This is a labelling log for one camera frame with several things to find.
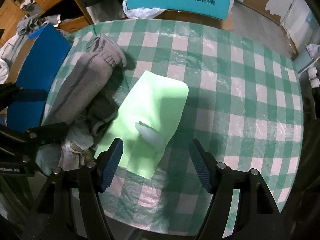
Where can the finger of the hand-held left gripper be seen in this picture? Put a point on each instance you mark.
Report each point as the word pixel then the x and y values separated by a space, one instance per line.
pixel 27 95
pixel 47 131

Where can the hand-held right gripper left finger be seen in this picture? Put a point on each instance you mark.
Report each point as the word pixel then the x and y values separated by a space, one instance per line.
pixel 112 163

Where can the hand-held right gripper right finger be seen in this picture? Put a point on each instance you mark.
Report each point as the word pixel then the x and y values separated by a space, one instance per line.
pixel 201 166

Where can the white patterned cloth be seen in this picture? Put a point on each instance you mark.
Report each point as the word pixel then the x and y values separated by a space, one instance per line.
pixel 77 138

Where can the blue cardboard box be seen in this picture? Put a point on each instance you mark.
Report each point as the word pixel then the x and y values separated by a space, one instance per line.
pixel 37 62

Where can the grey sweatpants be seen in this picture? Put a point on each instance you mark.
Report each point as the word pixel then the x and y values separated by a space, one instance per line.
pixel 82 80

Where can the light green cloth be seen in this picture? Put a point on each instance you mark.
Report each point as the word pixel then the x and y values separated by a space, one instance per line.
pixel 150 100

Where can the grey hoodie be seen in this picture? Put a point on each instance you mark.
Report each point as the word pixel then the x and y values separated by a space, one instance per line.
pixel 32 23

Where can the white plastic bag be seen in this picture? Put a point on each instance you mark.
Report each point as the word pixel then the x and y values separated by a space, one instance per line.
pixel 140 11

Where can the brown cardboard box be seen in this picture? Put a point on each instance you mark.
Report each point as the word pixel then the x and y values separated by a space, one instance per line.
pixel 200 20

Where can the crumpled white bag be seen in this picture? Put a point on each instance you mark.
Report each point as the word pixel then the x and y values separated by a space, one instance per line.
pixel 313 52

